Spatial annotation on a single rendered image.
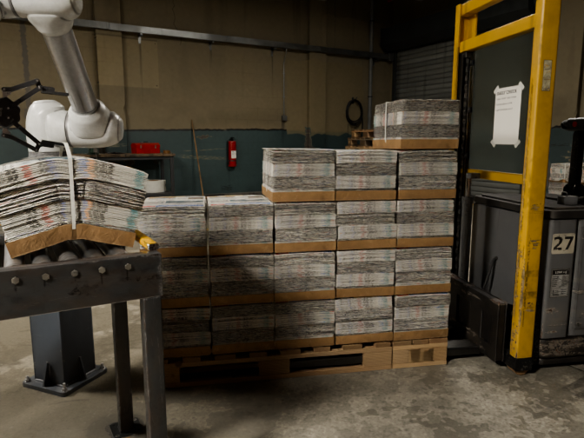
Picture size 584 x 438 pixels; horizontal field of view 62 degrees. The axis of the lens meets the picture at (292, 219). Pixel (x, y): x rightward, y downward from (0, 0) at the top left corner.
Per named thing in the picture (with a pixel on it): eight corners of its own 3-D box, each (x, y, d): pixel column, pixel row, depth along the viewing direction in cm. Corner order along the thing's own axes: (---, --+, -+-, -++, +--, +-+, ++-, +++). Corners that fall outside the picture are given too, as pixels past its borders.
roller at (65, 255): (65, 244, 168) (65, 230, 167) (83, 277, 127) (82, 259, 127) (49, 246, 165) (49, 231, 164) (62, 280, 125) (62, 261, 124)
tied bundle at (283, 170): (261, 194, 251) (261, 149, 248) (316, 193, 257) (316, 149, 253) (271, 203, 215) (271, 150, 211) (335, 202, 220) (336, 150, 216)
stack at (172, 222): (154, 354, 255) (146, 195, 241) (367, 338, 275) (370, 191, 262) (145, 391, 217) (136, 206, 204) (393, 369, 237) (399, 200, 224)
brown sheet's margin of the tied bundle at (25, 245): (63, 222, 158) (59, 210, 157) (73, 238, 134) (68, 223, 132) (9, 239, 151) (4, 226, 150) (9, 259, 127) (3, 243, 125)
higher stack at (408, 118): (365, 338, 275) (371, 104, 254) (415, 335, 280) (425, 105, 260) (391, 369, 238) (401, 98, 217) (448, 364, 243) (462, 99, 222)
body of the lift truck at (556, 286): (462, 321, 302) (470, 192, 289) (540, 315, 312) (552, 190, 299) (537, 372, 235) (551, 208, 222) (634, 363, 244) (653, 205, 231)
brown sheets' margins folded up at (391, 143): (367, 314, 272) (371, 139, 257) (415, 310, 278) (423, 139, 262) (393, 341, 235) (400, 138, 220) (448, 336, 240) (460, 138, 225)
